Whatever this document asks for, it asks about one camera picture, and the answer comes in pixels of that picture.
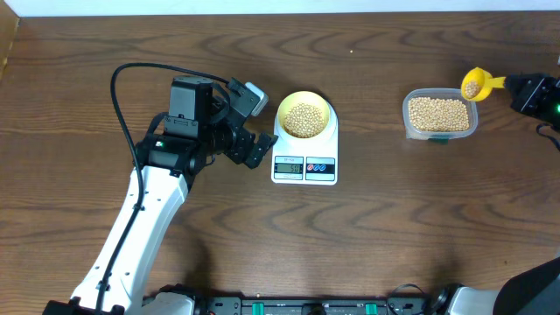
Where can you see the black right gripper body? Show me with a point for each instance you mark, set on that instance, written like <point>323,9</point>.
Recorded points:
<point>545,102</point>

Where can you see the soybeans in bowl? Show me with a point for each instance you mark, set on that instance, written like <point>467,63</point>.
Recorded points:
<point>304,121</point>

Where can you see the clear plastic container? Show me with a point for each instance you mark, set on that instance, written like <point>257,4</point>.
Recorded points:
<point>439,93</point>

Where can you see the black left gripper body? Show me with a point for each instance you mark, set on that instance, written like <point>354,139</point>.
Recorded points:
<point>234,144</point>

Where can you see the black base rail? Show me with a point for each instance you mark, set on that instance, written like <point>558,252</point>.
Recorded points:
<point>315,306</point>

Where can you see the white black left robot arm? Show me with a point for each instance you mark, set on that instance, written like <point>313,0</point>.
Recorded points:
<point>206,118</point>

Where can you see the green tape piece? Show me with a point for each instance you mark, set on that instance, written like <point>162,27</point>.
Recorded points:
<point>439,140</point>

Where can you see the white digital kitchen scale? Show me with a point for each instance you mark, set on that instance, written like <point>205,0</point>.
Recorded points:
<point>306,161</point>

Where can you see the yellow measuring scoop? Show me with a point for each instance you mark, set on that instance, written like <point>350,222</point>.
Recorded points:
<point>487,82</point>

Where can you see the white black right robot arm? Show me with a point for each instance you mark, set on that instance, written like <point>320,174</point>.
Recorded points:
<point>535,291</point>

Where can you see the soybeans pile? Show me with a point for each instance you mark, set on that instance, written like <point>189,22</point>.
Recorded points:
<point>438,115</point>

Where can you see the pale yellow bowl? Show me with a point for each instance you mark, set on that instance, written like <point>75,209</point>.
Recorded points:
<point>306,97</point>

